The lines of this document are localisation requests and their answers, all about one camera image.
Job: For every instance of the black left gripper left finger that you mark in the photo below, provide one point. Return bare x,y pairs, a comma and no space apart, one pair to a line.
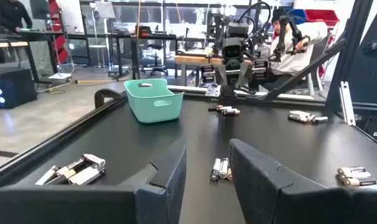
82,205

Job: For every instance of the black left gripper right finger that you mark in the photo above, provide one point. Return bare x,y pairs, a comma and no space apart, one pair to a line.
300,205

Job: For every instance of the black table clamp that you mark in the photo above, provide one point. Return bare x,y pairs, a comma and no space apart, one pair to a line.
99,95

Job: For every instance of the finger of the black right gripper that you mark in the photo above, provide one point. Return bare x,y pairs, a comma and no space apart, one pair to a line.
221,76
244,74

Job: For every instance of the blue storage bin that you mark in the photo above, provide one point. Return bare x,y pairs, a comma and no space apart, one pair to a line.
300,14

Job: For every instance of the red storage bin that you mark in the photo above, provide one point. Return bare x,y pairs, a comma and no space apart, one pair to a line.
322,15

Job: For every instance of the black desk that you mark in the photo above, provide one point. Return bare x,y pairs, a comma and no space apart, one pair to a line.
151,36

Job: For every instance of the black office chair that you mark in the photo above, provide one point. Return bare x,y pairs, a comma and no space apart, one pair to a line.
155,46

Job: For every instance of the wooden workbench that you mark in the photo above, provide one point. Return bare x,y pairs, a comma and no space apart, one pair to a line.
191,59

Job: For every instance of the black frame post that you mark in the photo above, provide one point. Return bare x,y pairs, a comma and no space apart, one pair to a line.
350,46

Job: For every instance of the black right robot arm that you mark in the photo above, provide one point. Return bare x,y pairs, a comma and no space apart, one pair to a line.
238,28

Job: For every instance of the black box with blue lights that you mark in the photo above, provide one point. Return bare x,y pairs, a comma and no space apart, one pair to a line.
17,88

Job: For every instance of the white metal bracket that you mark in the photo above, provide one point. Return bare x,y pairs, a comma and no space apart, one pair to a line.
213,91

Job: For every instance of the red rack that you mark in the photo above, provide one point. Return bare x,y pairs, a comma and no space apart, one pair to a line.
60,40

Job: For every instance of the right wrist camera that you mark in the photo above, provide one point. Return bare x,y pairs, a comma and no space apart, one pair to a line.
232,51

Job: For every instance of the teal plastic bin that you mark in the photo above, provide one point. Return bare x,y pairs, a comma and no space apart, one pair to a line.
157,107

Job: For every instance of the black frame strut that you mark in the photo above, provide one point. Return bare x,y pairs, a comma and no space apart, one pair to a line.
303,73

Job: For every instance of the aluminium bar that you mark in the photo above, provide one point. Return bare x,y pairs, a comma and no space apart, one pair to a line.
347,105

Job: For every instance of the person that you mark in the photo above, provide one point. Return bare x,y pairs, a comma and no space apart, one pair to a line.
297,53
8,15

